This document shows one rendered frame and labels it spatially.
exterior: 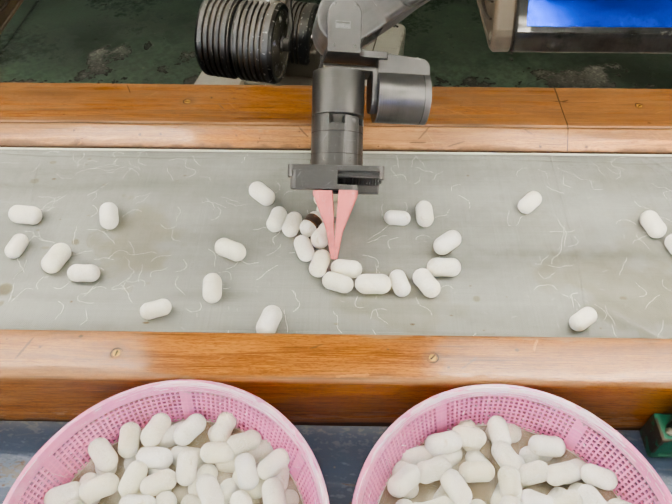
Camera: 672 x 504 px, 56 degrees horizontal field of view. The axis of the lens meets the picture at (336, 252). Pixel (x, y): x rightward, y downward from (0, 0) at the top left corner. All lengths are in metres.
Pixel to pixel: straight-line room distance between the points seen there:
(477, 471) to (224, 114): 0.55
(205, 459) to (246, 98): 0.50
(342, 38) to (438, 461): 0.42
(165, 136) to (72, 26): 1.94
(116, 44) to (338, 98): 1.99
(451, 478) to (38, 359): 0.40
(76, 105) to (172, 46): 1.62
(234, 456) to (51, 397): 0.20
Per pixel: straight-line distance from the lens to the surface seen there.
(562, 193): 0.83
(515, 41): 0.47
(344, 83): 0.69
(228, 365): 0.61
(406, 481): 0.58
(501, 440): 0.61
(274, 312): 0.65
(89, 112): 0.93
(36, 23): 2.87
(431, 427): 0.61
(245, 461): 0.59
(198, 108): 0.90
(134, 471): 0.61
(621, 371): 0.66
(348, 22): 0.69
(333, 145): 0.67
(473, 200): 0.80
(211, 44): 1.05
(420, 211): 0.75
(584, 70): 2.51
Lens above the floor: 1.29
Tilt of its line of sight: 49 degrees down
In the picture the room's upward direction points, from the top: straight up
